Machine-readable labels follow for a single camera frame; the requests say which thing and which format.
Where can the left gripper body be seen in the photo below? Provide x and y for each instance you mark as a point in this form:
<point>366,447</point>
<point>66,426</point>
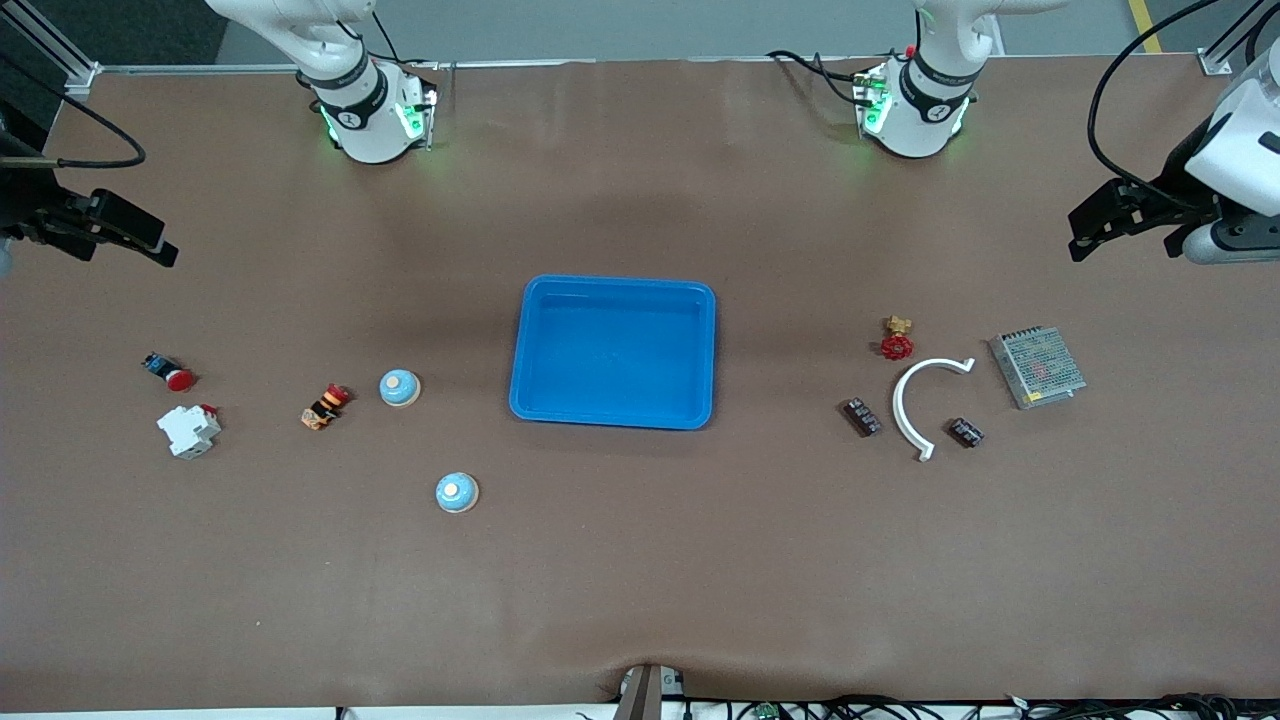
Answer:
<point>1183,169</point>

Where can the brown camera mount bracket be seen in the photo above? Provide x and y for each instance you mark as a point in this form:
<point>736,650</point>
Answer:
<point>645,695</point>

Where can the brass valve red handwheel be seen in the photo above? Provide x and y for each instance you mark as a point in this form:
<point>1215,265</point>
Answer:
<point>897,346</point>

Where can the metal mesh power supply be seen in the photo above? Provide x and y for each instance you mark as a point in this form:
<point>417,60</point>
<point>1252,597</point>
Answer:
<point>1038,367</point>

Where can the blue plastic tray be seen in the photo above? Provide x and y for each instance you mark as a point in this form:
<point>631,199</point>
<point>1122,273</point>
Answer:
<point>620,380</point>

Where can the red push button blue base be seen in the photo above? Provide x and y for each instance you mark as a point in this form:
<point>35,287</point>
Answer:
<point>178,379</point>

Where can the aluminium frame post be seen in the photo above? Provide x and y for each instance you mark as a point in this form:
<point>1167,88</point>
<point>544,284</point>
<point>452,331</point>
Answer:
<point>1215,63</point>
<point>82,78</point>

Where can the white circuit breaker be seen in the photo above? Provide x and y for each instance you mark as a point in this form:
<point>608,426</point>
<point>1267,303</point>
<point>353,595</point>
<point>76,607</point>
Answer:
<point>188,432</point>

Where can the white curved plastic arc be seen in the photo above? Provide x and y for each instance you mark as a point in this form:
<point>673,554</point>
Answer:
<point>897,408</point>

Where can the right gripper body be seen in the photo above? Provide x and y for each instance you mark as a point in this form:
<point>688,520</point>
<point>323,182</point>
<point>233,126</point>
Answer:
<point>20,205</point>

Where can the light blue desk bell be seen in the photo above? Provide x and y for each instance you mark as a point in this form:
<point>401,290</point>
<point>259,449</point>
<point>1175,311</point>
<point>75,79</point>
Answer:
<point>457,492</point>
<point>400,388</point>

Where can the orange black emergency stop switch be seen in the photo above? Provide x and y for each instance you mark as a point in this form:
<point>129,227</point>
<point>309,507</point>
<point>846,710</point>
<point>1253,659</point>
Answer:
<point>325,407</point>

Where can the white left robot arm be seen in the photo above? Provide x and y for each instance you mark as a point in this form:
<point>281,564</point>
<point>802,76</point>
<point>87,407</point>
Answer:
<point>920,120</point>

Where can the black cylindrical capacitor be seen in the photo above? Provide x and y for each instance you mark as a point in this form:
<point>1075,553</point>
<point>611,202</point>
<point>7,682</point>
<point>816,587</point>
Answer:
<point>863,417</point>
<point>966,432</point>

